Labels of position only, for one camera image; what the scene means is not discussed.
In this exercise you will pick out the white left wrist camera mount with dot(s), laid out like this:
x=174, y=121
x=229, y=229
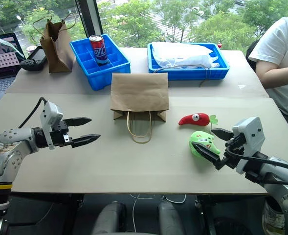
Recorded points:
x=51, y=112

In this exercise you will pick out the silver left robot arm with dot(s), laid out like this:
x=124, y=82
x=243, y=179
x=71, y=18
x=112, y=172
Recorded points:
x=8, y=147

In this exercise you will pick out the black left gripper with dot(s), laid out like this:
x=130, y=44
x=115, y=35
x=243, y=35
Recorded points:
x=58, y=137

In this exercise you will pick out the red and blue soda can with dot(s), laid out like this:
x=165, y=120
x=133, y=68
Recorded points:
x=99, y=50

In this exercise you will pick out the dark grey rounded shape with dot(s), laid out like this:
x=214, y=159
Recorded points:
x=110, y=218
x=169, y=216

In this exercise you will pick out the black handheld game controller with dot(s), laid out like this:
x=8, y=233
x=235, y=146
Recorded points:
x=35, y=60

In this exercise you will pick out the person's bare forearm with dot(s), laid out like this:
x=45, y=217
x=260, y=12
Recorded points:
x=275, y=73

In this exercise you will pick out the tall narrow brown paper bag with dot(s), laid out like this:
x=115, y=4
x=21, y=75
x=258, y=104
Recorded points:
x=58, y=51

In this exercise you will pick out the red chili plush toy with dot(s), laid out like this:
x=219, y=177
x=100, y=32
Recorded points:
x=193, y=119

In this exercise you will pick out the red and white cup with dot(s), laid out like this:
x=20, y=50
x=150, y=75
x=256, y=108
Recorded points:
x=30, y=50

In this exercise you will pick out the blue shallow plastic crate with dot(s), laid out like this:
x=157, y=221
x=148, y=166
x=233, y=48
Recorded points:
x=187, y=73

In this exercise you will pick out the black window frame pillar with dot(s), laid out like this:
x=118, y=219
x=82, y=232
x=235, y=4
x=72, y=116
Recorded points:
x=88, y=17

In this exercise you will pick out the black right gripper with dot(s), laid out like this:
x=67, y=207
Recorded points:
x=235, y=149

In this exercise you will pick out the blue divided plastic crate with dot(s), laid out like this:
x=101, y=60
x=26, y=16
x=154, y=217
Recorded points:
x=85, y=66

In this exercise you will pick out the person in white shirt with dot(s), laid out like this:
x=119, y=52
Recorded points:
x=284, y=41

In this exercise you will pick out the green plush toy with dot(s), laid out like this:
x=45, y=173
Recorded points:
x=202, y=139

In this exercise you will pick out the white plastic bags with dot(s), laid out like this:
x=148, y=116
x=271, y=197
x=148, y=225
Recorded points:
x=180, y=55

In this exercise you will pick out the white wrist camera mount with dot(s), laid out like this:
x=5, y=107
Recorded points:
x=51, y=112
x=250, y=133

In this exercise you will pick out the open laptop computer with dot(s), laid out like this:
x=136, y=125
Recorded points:
x=2, y=63

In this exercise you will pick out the white speckled shoe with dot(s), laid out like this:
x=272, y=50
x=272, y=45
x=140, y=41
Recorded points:
x=272, y=216

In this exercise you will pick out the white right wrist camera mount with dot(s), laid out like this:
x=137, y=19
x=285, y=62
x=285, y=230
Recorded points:
x=250, y=133

